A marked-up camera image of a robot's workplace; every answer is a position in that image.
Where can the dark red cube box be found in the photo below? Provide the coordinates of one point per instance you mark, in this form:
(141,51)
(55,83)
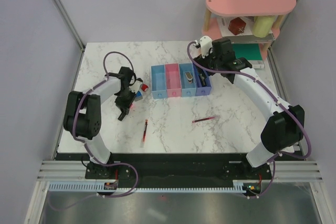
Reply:
(237,26)

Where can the red black pen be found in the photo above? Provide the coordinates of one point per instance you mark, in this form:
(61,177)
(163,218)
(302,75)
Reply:
(144,133)

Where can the white cable duct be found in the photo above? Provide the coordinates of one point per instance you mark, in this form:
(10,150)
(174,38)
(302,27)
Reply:
(104,187)

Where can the purple drawer bin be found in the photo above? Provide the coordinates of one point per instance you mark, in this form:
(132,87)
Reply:
(201,91)

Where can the red black stamp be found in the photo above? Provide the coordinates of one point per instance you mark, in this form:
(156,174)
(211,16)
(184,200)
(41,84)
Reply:
(144,87)

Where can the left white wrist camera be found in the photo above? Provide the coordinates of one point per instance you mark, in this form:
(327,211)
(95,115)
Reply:
(136,86)

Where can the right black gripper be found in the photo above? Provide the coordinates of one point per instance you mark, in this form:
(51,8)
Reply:
(204,61)

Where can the white book on shelf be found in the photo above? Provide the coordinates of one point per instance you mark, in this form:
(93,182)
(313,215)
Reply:
(246,37)

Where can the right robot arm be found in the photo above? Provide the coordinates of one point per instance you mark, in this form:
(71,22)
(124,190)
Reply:
(284,123)

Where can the grey white eraser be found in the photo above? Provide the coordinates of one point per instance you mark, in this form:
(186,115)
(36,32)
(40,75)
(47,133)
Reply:
(189,76)

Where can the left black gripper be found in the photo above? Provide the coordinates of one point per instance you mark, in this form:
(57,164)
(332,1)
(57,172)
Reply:
(124,106)

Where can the pink wooden shelf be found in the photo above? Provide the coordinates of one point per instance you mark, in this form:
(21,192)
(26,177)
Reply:
(244,8)

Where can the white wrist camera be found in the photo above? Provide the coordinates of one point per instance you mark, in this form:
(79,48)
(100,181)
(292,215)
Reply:
(136,86)
(205,43)

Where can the red gel pen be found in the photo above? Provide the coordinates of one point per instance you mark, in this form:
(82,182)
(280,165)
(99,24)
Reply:
(205,119)

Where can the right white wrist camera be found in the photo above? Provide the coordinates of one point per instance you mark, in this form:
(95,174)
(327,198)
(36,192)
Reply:
(205,43)

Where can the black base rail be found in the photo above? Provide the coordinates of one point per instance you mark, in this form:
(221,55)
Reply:
(172,170)

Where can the pink drawer bin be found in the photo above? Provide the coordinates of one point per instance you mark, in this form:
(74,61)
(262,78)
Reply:
(173,80)

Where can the pale yellow cylinder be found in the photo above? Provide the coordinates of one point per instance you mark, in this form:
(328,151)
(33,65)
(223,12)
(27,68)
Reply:
(262,25)

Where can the blue grey eraser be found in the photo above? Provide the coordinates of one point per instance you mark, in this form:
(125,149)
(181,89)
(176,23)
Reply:
(138,96)

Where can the light blue drawer bin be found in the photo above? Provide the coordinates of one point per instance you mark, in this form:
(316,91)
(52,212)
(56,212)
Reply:
(158,81)

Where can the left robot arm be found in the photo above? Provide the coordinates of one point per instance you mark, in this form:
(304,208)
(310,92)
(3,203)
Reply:
(83,119)

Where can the green grey book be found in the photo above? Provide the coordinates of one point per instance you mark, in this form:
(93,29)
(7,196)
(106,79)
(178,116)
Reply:
(250,52)

